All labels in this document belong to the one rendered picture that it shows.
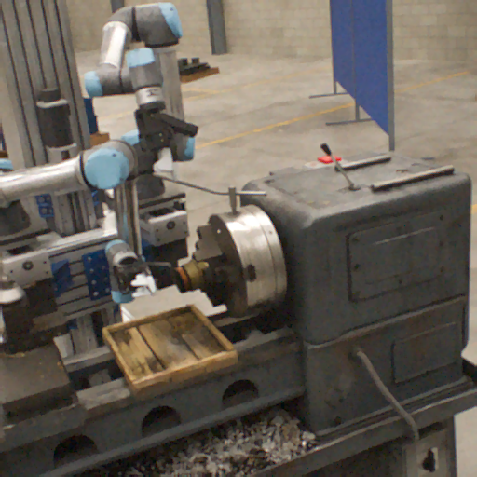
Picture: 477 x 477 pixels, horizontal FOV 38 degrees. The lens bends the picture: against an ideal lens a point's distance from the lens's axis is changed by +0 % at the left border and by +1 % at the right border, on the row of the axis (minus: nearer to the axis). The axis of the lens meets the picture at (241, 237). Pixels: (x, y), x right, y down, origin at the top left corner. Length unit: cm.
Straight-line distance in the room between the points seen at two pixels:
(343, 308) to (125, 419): 68
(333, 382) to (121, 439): 64
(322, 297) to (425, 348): 45
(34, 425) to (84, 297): 80
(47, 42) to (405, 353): 155
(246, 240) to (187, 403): 48
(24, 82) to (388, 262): 134
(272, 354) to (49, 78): 122
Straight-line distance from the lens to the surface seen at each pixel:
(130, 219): 225
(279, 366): 206
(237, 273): 189
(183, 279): 195
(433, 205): 210
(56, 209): 251
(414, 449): 235
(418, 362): 226
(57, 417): 180
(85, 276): 247
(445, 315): 226
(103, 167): 203
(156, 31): 235
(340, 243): 194
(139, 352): 204
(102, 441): 196
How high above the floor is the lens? 187
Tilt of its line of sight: 21 degrees down
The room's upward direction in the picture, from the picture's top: 6 degrees counter-clockwise
